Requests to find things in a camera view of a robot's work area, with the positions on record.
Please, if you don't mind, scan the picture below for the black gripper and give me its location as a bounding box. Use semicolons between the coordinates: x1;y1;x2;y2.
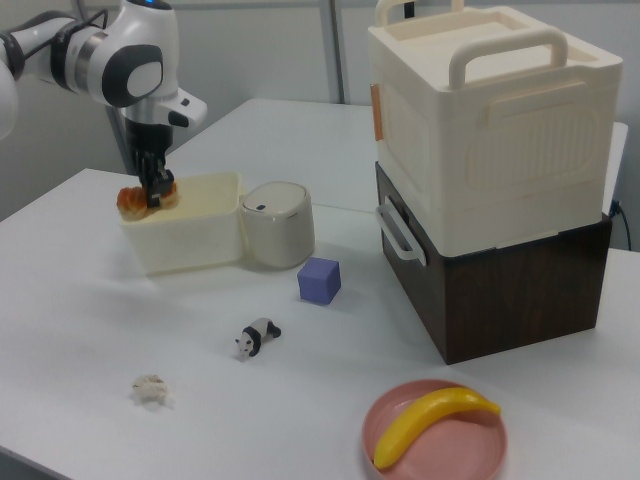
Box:
123;117;176;210

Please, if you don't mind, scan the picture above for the orange glazed bread loaf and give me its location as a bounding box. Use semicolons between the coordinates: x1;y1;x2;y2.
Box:
116;181;181;222

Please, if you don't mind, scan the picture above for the cream plastic basket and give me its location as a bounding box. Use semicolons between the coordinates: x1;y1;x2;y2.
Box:
119;171;249;277

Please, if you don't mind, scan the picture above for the white lidded trash can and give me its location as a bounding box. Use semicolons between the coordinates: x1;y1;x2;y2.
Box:
239;180;317;272

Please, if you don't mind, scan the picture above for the panda figurine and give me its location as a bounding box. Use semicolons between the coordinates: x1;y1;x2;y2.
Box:
234;316;283;363

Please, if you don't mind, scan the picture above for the purple cube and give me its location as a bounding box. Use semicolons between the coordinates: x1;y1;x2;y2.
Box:
296;256;343;307

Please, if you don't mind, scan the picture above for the small white figurine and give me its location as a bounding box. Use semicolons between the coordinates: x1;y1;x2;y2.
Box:
130;374;169;406

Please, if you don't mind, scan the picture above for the yellow banana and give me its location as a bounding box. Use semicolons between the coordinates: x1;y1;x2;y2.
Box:
373;385;503;471

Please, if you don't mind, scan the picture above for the dark brown wooden box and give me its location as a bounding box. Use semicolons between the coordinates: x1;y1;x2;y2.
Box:
374;159;614;367

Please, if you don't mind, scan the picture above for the pink plate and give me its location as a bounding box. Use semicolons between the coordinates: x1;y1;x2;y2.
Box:
361;379;511;480

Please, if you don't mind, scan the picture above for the copper latch strap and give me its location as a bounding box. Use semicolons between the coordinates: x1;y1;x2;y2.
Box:
369;83;384;144

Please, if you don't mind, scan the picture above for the white drawer handle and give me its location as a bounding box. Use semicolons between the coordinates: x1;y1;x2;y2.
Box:
374;201;429;267

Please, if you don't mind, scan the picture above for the cream storage box with handle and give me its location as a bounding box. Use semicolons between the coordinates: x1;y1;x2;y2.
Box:
366;0;625;257

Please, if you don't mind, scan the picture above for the black cable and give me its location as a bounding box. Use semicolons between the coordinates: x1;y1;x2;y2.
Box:
610;198;632;252

